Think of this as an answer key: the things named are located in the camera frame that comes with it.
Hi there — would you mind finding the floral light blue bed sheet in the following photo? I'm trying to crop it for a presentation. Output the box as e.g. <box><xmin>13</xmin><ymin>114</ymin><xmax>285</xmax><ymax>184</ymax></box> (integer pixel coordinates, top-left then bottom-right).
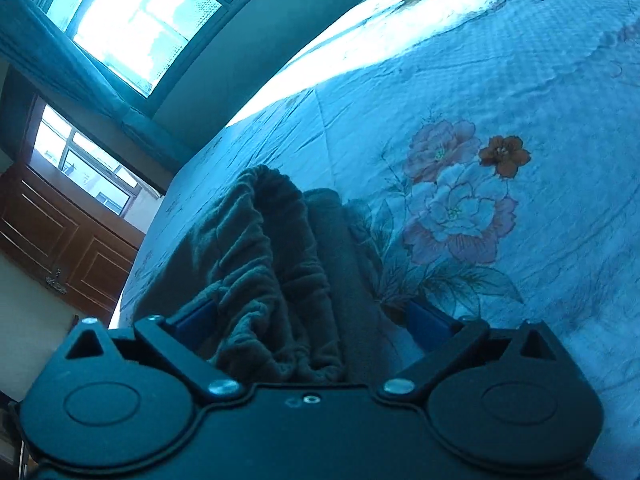
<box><xmin>117</xmin><ymin>0</ymin><xmax>639</xmax><ymax>479</ymax></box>

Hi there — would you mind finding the brown wooden door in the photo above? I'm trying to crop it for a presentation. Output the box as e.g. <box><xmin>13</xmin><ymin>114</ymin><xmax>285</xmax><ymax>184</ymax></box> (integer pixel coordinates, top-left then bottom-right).
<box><xmin>1</xmin><ymin>164</ymin><xmax>143</xmax><ymax>324</ymax></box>

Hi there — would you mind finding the teal left curtain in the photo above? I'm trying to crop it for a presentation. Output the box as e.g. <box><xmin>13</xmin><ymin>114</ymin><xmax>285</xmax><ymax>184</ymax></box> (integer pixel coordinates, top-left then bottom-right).
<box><xmin>1</xmin><ymin>0</ymin><xmax>192</xmax><ymax>171</ymax></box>

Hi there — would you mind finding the balcony glass door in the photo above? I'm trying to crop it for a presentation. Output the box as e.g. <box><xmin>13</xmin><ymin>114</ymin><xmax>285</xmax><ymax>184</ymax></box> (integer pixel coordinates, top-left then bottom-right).
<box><xmin>35</xmin><ymin>104</ymin><xmax>164</xmax><ymax>232</ymax></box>

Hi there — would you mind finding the large bedroom window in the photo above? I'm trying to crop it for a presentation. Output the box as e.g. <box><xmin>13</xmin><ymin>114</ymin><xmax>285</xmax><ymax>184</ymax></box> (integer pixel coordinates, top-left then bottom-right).
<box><xmin>36</xmin><ymin>0</ymin><xmax>242</xmax><ymax>98</ymax></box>

